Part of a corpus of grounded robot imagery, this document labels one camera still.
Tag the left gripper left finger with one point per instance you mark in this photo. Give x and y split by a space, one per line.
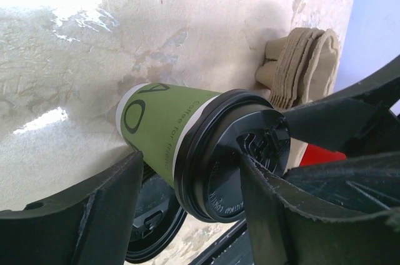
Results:
87 223

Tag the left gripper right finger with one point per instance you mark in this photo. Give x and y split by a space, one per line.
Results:
287 225

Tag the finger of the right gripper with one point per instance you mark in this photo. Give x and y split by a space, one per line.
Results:
364 184
355 121

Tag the black plastic cup lid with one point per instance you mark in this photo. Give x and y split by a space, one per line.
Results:
232 127

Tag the green paper coffee cup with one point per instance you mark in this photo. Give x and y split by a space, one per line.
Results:
154 118

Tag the red cup holder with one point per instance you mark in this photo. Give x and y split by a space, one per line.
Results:
317 155

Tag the brown pulp cup carrier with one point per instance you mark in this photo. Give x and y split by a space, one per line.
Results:
300 68

